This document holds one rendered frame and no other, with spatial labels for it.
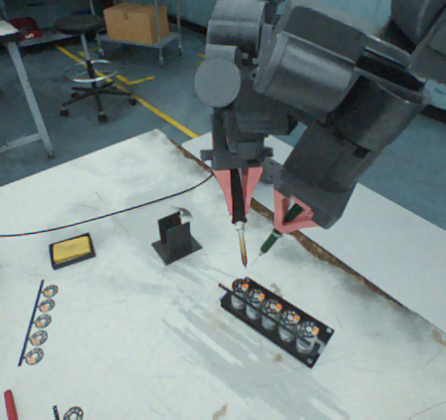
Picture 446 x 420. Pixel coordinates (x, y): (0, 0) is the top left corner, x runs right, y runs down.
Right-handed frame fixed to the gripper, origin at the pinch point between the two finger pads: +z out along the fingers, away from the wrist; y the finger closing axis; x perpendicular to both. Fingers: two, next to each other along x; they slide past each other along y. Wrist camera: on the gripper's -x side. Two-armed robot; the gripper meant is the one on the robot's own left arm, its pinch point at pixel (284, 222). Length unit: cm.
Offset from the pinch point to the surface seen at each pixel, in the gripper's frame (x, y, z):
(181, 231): -12.4, -5.1, 21.2
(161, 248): -14.1, -3.5, 27.1
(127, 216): -24.7, -7.3, 31.6
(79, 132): -141, -113, 156
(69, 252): -26.7, 6.2, 30.8
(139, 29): -198, -243, 143
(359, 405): 21.7, 5.4, 13.8
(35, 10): -344, -250, 200
